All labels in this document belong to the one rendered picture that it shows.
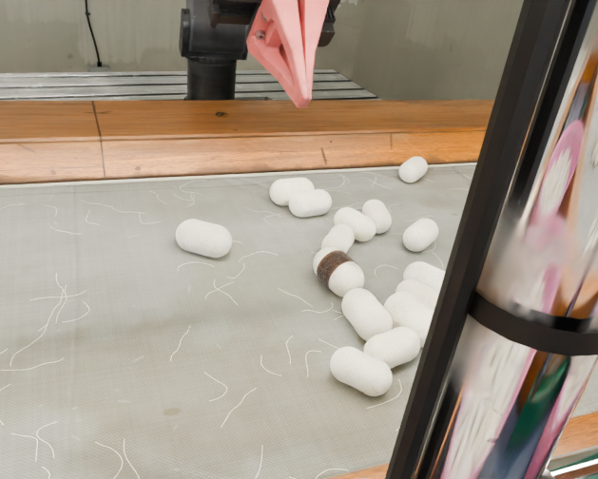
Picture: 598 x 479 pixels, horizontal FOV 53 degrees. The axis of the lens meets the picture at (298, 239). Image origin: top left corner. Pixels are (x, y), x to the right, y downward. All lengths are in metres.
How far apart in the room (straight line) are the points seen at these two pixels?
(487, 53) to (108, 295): 1.90
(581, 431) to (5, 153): 0.40
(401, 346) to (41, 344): 0.18
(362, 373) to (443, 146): 0.33
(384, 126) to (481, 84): 1.60
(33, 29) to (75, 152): 1.92
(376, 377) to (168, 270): 0.15
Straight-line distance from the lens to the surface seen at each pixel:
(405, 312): 0.33
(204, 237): 0.37
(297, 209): 0.43
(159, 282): 0.36
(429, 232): 0.42
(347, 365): 0.29
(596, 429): 0.29
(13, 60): 2.41
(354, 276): 0.35
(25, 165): 0.48
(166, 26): 2.46
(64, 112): 0.54
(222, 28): 0.75
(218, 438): 0.27
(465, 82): 2.22
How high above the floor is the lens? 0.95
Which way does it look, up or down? 31 degrees down
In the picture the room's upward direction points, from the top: 8 degrees clockwise
